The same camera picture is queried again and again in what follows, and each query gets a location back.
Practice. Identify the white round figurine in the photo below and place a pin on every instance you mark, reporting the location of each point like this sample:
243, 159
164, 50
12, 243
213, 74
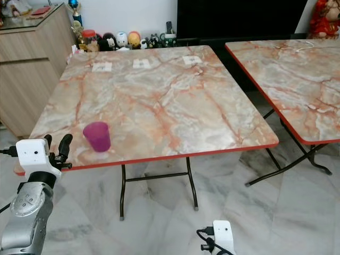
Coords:
122, 39

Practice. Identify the green mug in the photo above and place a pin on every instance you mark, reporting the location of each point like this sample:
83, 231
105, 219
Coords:
169, 38

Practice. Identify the small black white figurine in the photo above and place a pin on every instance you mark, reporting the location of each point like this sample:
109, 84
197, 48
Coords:
153, 41

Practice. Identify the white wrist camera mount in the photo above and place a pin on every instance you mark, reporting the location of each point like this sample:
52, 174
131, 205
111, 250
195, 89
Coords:
32, 155
224, 236

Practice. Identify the red lid jar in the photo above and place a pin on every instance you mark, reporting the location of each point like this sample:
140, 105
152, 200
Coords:
88, 40

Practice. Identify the light wooden cabinet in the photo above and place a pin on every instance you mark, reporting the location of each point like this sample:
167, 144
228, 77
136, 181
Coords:
32, 74

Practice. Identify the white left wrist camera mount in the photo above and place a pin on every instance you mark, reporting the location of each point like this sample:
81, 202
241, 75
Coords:
32, 155

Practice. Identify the pale seated statuette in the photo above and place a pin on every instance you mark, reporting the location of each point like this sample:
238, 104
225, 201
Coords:
17, 6

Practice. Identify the black mouse figurine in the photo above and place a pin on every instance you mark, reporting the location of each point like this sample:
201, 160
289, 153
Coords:
109, 41

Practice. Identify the blue ball trophy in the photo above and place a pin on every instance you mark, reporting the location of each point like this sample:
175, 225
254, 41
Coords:
74, 6

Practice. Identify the marble folding table red edge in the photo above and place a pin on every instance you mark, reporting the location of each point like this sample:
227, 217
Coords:
292, 79
154, 106

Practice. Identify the red festive figure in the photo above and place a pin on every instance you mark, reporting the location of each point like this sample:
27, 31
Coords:
324, 20

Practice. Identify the red flat case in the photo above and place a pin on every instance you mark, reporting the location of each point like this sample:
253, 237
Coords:
40, 10

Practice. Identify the black television screen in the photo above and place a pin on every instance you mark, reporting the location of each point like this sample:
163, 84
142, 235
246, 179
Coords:
241, 18

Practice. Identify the white paper card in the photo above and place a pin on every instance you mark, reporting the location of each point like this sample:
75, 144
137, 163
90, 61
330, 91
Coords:
142, 64
102, 67
192, 60

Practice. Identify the yellow orange figurine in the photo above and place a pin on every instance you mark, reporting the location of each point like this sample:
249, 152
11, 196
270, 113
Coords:
134, 39

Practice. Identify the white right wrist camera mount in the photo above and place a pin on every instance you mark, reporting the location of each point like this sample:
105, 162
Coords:
224, 236

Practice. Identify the purple plastic cup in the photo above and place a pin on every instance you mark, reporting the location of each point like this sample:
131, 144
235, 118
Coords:
97, 137

